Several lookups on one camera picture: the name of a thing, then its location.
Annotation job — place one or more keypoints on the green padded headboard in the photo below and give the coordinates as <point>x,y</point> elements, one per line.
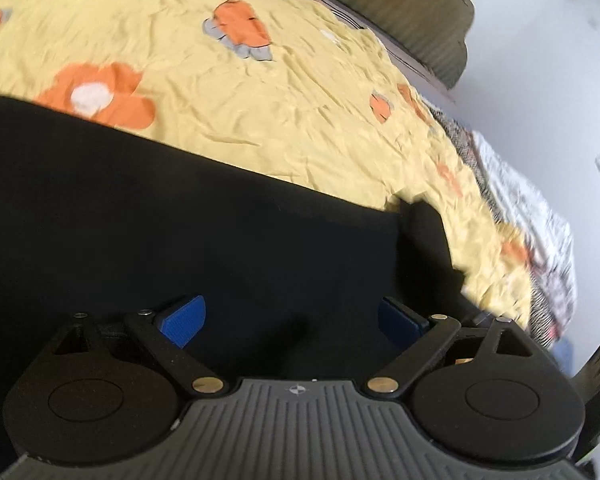
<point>410,5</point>

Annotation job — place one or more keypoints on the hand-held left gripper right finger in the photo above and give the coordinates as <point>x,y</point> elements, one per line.
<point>397,321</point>

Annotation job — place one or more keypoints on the black pants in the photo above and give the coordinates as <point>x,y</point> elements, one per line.
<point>190,240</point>

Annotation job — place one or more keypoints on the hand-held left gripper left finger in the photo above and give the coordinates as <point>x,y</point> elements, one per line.
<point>182,317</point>

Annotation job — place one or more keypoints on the white patterned quilt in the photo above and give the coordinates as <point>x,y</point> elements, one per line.
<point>525,220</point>

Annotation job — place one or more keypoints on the yellow carrot print blanket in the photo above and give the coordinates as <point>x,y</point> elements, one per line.
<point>280,90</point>

